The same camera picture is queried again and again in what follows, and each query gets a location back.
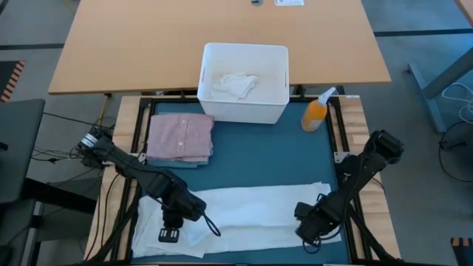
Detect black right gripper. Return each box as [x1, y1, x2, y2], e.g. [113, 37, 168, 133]
[293, 198, 345, 242]

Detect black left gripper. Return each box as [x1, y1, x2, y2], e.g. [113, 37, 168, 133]
[157, 182, 208, 230]

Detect light blue denim jeans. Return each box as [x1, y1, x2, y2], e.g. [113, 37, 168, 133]
[146, 156, 210, 170]

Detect large white cloth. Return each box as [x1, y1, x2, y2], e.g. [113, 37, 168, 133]
[131, 181, 343, 259]

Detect pink garment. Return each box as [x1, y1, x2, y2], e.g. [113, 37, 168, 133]
[146, 112, 216, 164]

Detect white plastic laundry bin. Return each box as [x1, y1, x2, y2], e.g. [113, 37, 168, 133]
[197, 42, 290, 125]

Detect orange spray bottle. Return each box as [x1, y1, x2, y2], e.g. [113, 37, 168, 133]
[301, 86, 338, 133]

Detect small white cloth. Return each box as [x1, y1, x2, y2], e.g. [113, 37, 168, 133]
[211, 72, 259, 101]

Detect hazard striped black box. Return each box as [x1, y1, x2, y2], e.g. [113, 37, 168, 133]
[449, 236, 473, 266]

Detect tan wooden desk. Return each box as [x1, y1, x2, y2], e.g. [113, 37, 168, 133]
[47, 0, 392, 95]

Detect grey desk leg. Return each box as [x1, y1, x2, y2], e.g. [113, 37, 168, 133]
[407, 47, 473, 134]

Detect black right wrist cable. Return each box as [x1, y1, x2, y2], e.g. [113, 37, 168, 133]
[302, 236, 323, 255]

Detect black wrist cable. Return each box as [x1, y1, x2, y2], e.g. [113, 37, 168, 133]
[302, 236, 323, 255]
[199, 211, 222, 238]

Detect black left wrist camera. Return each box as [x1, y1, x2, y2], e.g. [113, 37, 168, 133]
[158, 228, 181, 244]

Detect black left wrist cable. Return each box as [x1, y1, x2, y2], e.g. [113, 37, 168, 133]
[199, 211, 222, 238]

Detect black aluminium table frame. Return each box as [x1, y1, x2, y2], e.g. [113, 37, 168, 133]
[73, 95, 418, 266]

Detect white floor cable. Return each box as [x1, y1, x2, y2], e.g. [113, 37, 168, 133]
[441, 82, 473, 125]

